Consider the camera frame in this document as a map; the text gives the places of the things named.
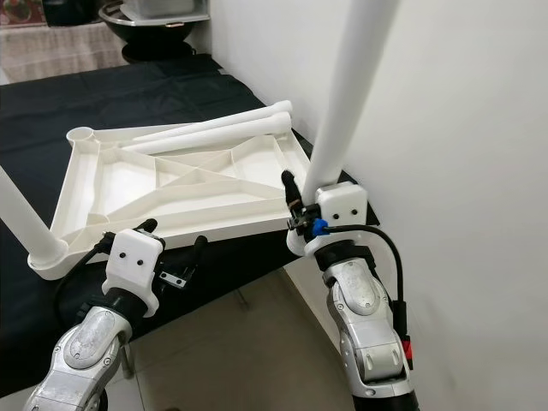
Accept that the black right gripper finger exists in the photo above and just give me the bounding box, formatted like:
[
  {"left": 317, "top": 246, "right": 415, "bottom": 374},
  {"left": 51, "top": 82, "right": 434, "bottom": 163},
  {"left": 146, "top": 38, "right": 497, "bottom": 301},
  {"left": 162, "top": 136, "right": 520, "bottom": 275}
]
[{"left": 279, "top": 170, "right": 306, "bottom": 217}]

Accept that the white plastic table top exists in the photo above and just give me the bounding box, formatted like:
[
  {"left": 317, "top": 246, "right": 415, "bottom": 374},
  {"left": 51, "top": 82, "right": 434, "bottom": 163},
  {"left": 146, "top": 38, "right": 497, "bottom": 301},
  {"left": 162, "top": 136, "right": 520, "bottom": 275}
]
[{"left": 30, "top": 126, "right": 343, "bottom": 282}]

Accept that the black tablecloth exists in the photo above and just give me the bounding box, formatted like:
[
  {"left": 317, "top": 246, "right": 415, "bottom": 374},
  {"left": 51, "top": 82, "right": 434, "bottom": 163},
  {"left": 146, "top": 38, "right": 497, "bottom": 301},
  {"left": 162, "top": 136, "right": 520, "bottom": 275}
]
[{"left": 0, "top": 56, "right": 360, "bottom": 399}]

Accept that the large black bowl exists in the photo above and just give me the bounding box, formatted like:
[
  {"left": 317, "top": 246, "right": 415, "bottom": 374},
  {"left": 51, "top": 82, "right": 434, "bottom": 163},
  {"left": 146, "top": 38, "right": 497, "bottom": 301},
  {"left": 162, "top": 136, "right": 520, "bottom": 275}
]
[{"left": 98, "top": 4, "right": 211, "bottom": 63}]

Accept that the beige woven bench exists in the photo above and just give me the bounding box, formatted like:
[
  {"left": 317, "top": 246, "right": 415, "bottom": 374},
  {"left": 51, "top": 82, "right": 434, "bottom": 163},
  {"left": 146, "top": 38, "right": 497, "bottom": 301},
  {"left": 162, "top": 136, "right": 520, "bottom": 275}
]
[{"left": 0, "top": 24, "right": 129, "bottom": 85}]

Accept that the clear plastic storage container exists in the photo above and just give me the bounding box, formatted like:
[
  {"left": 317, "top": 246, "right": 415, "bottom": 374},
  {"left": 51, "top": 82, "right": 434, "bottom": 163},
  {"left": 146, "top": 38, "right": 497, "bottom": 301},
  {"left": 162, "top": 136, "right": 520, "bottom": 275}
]
[{"left": 120, "top": 0, "right": 211, "bottom": 22}]

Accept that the red printed carton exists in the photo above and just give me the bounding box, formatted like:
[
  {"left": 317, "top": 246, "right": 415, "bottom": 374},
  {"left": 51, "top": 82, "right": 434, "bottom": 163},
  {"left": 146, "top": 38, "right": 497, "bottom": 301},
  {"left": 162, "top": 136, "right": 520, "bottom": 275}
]
[{"left": 0, "top": 0, "right": 48, "bottom": 27}]

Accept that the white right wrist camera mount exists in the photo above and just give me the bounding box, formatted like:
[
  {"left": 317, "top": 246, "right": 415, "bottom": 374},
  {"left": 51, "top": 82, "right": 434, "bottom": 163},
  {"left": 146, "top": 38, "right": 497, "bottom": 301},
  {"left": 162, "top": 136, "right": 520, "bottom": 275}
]
[{"left": 300, "top": 182, "right": 369, "bottom": 258}]

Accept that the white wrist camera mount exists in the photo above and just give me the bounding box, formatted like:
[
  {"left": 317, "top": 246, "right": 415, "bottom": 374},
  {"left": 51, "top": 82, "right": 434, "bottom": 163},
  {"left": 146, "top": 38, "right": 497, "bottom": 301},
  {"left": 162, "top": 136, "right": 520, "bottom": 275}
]
[
  {"left": 300, "top": 182, "right": 369, "bottom": 258},
  {"left": 104, "top": 229, "right": 165, "bottom": 319}
]

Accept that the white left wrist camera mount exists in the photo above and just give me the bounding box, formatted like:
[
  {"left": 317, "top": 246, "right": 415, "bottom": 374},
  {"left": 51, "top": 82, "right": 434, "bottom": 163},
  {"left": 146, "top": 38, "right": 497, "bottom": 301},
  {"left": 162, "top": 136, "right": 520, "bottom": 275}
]
[{"left": 104, "top": 229, "right": 165, "bottom": 319}]

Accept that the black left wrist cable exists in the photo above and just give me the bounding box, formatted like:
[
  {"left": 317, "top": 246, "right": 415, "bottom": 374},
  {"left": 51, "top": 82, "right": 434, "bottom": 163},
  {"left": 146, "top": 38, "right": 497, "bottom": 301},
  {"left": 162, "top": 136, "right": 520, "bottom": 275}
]
[{"left": 51, "top": 244, "right": 116, "bottom": 322}]

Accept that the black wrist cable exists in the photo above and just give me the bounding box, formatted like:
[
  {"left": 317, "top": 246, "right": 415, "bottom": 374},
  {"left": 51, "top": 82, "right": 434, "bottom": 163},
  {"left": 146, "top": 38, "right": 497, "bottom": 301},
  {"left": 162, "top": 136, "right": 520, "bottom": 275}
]
[
  {"left": 51, "top": 244, "right": 116, "bottom": 322},
  {"left": 321, "top": 221, "right": 414, "bottom": 365}
]

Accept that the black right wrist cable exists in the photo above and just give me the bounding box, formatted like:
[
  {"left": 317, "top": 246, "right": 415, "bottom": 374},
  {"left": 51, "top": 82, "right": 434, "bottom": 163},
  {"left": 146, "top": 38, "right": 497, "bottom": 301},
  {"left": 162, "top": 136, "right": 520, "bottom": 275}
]
[{"left": 321, "top": 221, "right": 414, "bottom": 365}]

